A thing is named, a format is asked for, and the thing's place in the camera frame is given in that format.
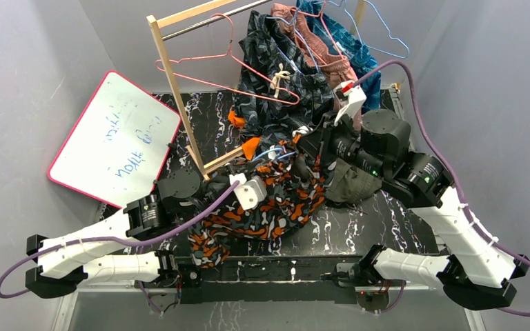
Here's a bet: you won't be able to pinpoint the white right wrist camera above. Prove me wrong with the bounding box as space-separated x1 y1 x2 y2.
333 80 366 130

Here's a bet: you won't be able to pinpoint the wooden clothes rack frame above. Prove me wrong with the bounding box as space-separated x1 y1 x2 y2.
146 0 369 183

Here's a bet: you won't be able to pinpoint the pink wire hanger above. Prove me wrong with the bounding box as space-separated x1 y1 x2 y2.
146 13 301 106

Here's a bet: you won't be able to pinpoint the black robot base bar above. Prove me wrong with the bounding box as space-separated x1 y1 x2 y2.
173 254 390 312

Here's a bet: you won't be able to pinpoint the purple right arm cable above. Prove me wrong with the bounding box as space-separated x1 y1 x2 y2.
351 59 530 319

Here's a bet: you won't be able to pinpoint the pink-framed whiteboard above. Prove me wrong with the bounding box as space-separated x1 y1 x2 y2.
48 71 181 208

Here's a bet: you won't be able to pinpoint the dark leaf-pattern shorts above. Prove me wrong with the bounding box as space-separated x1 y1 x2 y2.
228 10 334 145

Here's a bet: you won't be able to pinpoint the pink shorts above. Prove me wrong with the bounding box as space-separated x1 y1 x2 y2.
269 3 364 131

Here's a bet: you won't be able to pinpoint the orange camouflage shorts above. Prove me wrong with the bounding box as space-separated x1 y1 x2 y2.
187 140 333 269

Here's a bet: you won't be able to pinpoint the pink hanger holding shorts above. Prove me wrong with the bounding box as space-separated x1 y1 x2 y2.
296 1 344 57

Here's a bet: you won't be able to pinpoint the olive green shorts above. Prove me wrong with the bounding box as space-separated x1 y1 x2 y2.
324 159 382 204

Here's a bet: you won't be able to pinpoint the empty blue wire hanger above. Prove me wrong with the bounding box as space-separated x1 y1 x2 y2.
324 0 411 60

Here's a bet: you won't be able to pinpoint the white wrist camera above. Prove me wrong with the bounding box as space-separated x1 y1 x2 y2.
229 173 267 210
333 80 366 130

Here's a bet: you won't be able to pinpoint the metal rack rod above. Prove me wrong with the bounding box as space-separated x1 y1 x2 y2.
161 0 271 41

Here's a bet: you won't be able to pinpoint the blue wire hanger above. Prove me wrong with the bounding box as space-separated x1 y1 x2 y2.
324 0 411 60
251 146 297 163

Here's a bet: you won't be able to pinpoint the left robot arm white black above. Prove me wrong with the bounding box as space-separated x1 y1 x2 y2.
25 169 248 299

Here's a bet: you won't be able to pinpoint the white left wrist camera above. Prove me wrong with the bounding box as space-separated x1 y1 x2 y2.
229 173 267 210

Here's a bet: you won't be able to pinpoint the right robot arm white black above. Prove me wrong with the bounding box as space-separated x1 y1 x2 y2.
293 110 527 310

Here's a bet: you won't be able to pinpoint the teal patterned shorts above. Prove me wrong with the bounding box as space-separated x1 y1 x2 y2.
307 14 382 112

